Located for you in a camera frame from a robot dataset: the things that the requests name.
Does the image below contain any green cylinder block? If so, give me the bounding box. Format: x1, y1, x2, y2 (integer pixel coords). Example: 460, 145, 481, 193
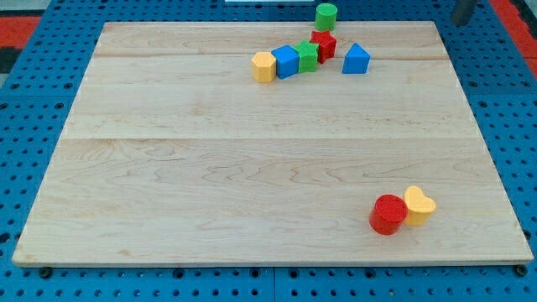
315, 3, 338, 31

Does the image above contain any blue triangle block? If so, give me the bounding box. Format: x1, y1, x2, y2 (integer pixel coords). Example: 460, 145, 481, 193
341, 43, 371, 74

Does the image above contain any yellow hexagon block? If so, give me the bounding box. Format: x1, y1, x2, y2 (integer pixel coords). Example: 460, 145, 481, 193
251, 52, 276, 83

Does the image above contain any green star block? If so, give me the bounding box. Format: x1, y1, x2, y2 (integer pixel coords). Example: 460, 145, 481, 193
292, 40, 319, 74

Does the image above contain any red star block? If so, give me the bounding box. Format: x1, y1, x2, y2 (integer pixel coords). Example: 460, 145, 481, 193
310, 30, 336, 64

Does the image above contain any yellow heart block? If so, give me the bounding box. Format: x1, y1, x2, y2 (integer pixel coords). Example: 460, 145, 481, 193
404, 185, 436, 227

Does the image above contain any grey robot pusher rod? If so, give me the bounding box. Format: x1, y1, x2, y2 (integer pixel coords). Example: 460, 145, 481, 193
451, 0, 478, 27

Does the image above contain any light wooden board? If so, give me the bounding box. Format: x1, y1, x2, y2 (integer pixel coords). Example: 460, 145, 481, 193
13, 21, 534, 268

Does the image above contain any red cylinder block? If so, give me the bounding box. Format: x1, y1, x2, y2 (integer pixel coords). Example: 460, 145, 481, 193
369, 194, 409, 236

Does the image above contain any blue cube block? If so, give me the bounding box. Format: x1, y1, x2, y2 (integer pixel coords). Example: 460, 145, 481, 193
271, 44, 299, 80

